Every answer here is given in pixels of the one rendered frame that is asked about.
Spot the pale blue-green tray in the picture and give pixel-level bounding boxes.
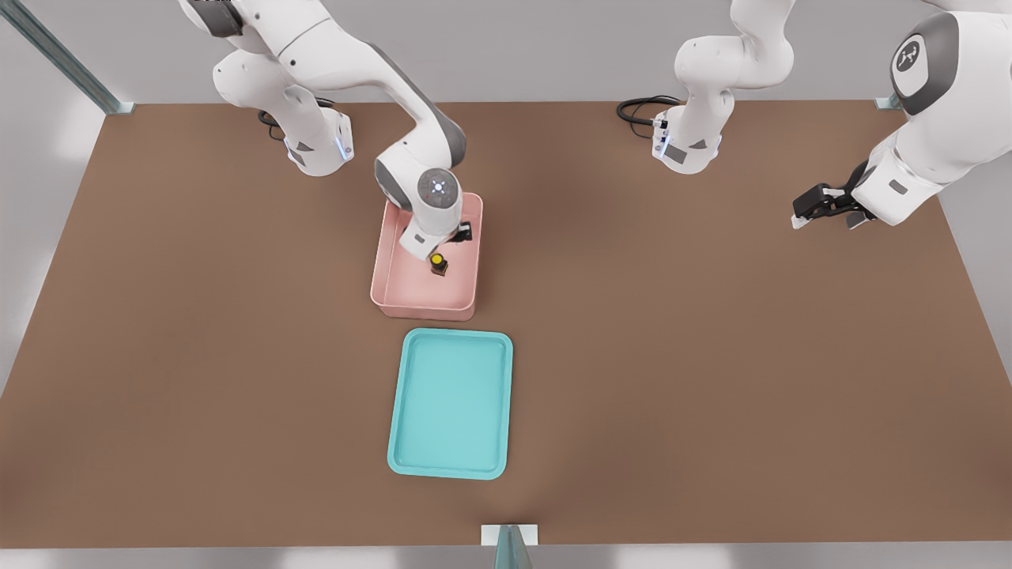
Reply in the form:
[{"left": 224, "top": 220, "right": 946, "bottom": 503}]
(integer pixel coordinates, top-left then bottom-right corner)
[{"left": 386, "top": 327, "right": 515, "bottom": 481}]

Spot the pink plastic box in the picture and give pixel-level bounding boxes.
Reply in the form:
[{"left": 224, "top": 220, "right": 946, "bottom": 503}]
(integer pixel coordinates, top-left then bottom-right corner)
[{"left": 369, "top": 191, "right": 485, "bottom": 322}]

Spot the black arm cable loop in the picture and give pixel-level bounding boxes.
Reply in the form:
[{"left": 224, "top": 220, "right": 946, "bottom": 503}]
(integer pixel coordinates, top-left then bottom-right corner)
[
  {"left": 258, "top": 97, "right": 338, "bottom": 144},
  {"left": 616, "top": 95, "right": 685, "bottom": 144}
]

